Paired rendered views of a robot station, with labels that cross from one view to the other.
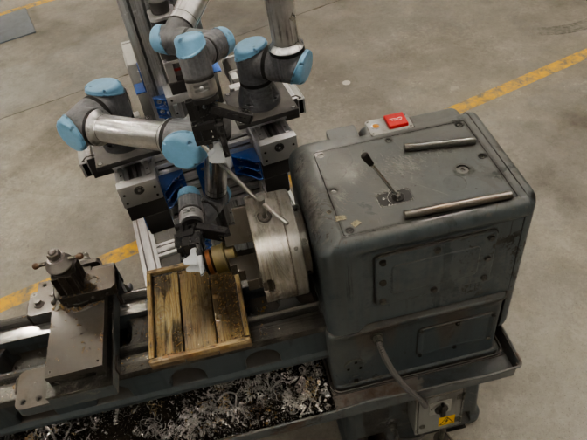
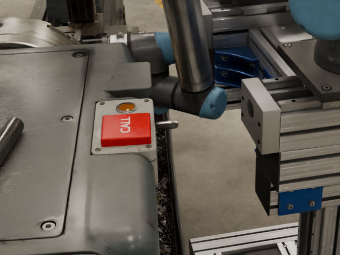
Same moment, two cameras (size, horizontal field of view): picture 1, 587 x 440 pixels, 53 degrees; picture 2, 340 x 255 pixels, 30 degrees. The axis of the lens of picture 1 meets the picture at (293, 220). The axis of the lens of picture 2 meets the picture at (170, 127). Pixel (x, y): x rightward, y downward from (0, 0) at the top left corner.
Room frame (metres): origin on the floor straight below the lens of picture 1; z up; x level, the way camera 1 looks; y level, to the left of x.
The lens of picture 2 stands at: (1.52, -1.02, 1.65)
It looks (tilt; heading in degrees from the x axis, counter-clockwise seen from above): 30 degrees down; 94
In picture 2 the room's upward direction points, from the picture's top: 3 degrees counter-clockwise
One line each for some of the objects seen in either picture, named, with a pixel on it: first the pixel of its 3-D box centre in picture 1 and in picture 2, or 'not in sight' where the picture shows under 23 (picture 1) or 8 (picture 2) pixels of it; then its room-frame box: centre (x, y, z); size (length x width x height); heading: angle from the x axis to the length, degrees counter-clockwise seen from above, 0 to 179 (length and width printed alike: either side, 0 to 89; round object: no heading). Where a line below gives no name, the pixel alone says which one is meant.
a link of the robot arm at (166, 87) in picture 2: (199, 222); (160, 89); (1.42, 0.31, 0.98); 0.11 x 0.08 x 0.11; 148
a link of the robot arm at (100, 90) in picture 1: (107, 100); not in sight; (1.69, 0.54, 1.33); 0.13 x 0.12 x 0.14; 148
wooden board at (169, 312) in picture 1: (196, 306); not in sight; (1.14, 0.34, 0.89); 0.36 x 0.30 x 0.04; 5
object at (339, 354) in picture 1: (397, 333); not in sight; (1.22, -0.32, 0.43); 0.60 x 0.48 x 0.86; 95
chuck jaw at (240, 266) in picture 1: (252, 273); not in sight; (1.07, 0.14, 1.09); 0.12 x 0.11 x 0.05; 5
